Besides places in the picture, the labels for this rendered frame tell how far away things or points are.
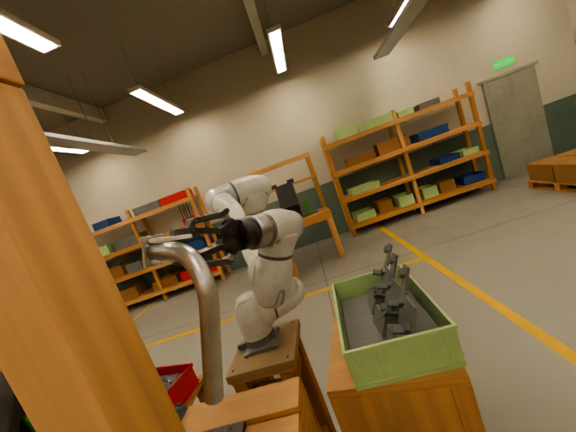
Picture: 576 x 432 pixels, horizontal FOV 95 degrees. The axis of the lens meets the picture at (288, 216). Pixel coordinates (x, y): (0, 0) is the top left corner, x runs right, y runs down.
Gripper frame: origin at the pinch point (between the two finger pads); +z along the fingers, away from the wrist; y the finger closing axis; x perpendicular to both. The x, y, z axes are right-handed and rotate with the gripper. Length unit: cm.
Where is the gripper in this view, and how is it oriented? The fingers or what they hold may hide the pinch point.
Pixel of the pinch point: (171, 248)
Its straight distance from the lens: 53.4
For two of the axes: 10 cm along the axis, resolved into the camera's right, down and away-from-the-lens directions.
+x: 8.2, -0.6, -5.7
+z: -5.7, 0.9, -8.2
